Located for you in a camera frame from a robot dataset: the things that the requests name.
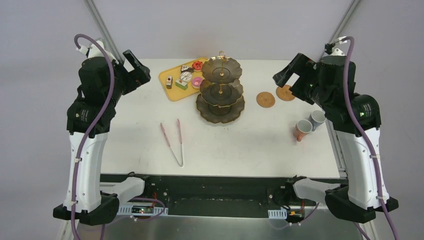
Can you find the yellow serving tray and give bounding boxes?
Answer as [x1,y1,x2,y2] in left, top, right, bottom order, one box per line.
[158,57,208,102]

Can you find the white glazed donut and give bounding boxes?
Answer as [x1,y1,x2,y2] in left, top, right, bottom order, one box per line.
[179,71,193,83]

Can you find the pink frosted donut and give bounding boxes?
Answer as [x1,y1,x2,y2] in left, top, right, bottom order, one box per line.
[191,77,204,89]

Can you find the pink handled metal tongs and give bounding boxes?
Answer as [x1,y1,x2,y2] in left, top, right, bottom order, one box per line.
[160,118,185,168]

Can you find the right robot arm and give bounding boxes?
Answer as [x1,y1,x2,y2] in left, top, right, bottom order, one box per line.
[273,53,399,224]

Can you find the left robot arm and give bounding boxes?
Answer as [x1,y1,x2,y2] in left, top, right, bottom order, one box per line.
[53,39,153,226]

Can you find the woven round coaster right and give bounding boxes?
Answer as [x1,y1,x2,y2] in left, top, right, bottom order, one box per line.
[276,84,296,102]

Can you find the woven round coaster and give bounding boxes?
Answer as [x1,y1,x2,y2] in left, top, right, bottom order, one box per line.
[276,84,296,102]
[256,91,276,108]

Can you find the blue ceramic cup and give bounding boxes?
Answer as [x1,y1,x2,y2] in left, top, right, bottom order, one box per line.
[308,110,327,132]

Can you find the orange ceramic cup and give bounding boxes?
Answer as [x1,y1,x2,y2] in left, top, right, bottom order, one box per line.
[293,119,313,142]

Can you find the woven round coaster left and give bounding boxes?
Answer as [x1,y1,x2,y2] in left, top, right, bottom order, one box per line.
[256,91,276,108]

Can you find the green layered cake piece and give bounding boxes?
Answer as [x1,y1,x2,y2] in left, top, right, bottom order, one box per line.
[175,79,188,91]

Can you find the chocolate cake slice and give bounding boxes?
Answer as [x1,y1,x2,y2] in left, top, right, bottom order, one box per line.
[180,64,194,73]

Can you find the red strawberry tart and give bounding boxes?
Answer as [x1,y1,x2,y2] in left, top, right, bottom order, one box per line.
[191,60,204,72]

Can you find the three tier dark cake stand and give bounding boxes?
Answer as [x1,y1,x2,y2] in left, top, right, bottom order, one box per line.
[195,51,245,124]

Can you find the left aluminium frame post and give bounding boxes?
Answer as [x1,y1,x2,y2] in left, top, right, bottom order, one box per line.
[83,0,125,64]

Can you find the aluminium frame post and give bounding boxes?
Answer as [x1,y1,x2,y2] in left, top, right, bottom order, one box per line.
[83,0,125,64]
[329,0,362,43]

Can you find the right aluminium frame post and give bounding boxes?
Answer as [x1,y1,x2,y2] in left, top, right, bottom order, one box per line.
[329,0,362,43]

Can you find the black mounting base plate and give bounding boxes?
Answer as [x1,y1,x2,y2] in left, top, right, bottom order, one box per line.
[100,172,326,218]

